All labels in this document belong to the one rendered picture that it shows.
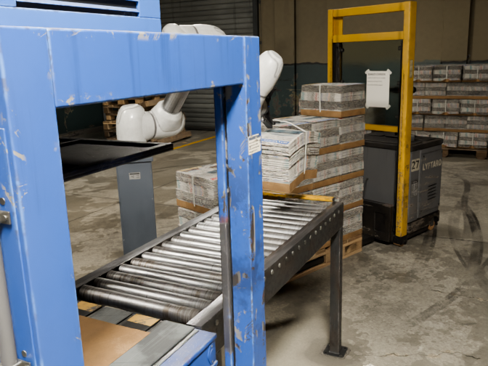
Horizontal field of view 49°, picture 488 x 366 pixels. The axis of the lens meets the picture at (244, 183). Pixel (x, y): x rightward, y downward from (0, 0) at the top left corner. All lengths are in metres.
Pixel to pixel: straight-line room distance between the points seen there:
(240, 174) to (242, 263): 0.21
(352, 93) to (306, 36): 6.43
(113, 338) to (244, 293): 0.40
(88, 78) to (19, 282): 0.28
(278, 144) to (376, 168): 2.35
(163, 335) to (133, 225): 1.55
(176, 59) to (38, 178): 0.34
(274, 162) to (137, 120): 0.89
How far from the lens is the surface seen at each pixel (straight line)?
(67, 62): 0.73
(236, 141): 1.16
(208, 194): 3.07
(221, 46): 1.05
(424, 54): 9.74
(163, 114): 2.90
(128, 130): 2.86
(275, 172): 2.30
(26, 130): 0.68
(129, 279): 1.85
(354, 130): 3.94
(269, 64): 2.08
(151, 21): 1.17
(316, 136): 2.55
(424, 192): 4.60
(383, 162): 4.47
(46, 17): 0.95
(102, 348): 1.45
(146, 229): 2.96
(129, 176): 2.88
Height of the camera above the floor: 1.51
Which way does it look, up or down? 13 degrees down
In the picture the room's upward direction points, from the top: 2 degrees counter-clockwise
